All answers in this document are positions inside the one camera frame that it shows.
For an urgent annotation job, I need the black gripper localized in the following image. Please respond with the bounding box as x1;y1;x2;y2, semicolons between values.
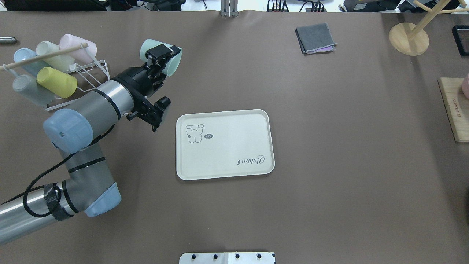
112;44;181;96

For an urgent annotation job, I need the green cup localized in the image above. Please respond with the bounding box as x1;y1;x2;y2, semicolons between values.
139;39;182;79

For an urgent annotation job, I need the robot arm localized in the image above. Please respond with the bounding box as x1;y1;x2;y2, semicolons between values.
0;40;182;245

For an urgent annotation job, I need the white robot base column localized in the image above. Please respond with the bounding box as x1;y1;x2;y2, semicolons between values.
179;251;276;264

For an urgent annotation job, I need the pink cup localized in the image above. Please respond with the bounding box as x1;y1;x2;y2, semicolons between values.
59;34;97;63

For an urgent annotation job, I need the yellow cup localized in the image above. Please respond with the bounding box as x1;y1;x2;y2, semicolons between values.
37;67;78;98

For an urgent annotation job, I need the cream white cup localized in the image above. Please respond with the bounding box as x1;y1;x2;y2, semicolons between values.
36;41;75;72

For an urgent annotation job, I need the cream serving tray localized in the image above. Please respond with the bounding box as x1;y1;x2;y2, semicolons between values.
176;109;275;181

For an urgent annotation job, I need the light blue cup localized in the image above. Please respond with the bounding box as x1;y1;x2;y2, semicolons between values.
13;47;52;77

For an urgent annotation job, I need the grey white cup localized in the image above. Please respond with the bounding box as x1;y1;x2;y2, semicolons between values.
13;74;55;106

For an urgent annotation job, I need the dark brown small tray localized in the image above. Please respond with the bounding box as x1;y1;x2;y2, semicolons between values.
452;25;469;56

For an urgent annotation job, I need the silver metal rod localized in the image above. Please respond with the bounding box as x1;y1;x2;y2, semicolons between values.
0;36;18;44

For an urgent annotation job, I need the wooden mug tree stand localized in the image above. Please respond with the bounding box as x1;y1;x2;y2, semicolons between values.
388;0;469;56

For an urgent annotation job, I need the bamboo cutting board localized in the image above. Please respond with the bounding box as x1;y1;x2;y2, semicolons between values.
438;77;469;143

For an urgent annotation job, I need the pink bowl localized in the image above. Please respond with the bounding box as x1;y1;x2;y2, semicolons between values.
462;74;469;99

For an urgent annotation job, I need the aluminium frame post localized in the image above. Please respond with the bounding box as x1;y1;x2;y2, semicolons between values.
221;0;239;17

